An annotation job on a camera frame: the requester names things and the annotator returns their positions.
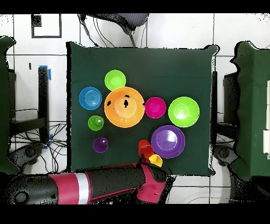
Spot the large orange bowl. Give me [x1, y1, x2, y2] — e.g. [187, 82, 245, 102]
[104, 86, 146, 129]

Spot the orange cup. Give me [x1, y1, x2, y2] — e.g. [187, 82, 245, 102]
[138, 139, 155, 158]

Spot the small green bowl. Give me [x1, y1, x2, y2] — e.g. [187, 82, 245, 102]
[104, 69, 127, 91]

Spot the green cup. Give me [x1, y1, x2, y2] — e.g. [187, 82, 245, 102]
[88, 115, 105, 132]

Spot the purple bowl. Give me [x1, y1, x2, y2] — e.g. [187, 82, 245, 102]
[151, 125, 186, 159]

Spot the purple cup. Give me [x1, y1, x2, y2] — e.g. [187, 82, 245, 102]
[92, 136, 110, 153]

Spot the yellow cup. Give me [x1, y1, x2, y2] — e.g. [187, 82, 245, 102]
[148, 154, 163, 168]

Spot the pink bowl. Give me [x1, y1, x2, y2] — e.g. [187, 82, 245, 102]
[144, 97, 167, 119]

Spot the dark green tablecloth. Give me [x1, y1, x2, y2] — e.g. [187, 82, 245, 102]
[66, 41, 219, 177]

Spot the blue bowl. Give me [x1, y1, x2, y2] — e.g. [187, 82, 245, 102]
[79, 86, 103, 111]

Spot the large green bowl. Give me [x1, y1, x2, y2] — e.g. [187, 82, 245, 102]
[168, 96, 200, 128]

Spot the grey office chair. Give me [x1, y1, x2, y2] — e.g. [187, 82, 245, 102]
[78, 13, 150, 48]

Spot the black chair base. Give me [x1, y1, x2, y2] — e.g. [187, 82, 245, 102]
[213, 144, 239, 167]
[9, 143, 45, 167]

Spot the dark green cloth covered table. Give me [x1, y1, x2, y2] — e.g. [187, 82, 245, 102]
[229, 41, 270, 180]
[0, 35, 20, 176]

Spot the floor cable bundle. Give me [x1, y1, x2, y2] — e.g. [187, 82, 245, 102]
[10, 122, 68, 174]

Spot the black stand frame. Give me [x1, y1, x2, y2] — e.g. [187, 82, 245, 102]
[210, 70, 240, 146]
[8, 66, 50, 144]

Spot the grey square floor frame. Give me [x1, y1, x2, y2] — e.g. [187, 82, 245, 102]
[31, 13, 62, 39]

